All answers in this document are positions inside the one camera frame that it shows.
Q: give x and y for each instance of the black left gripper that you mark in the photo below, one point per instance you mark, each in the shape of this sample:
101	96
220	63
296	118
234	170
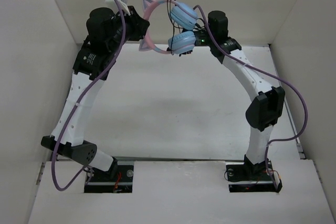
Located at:
140	25

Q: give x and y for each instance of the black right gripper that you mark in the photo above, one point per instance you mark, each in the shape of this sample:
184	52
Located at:
189	52

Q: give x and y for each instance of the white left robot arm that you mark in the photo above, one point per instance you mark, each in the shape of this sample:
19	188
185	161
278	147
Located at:
108	31

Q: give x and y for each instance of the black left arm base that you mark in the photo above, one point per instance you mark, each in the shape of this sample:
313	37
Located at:
120	183

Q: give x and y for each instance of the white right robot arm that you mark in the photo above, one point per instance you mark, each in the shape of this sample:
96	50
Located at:
267	101

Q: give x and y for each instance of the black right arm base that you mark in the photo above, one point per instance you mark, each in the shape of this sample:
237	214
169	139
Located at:
241	179

